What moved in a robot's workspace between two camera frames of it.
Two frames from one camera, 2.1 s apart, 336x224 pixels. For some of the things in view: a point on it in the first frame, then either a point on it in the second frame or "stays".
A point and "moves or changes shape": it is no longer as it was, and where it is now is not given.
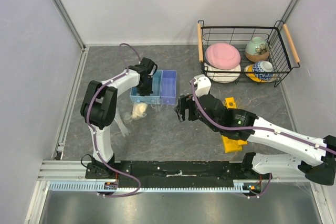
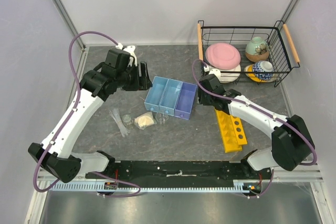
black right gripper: [185, 102] → [201, 98]
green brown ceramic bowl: [256, 50] stays
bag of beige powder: [139, 110] → [144, 120]
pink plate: [223, 55] stays
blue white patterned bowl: [263, 70] stays
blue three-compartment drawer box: [164, 87] moves or changes shape
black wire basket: [245, 54] stays
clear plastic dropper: [123, 129] stays
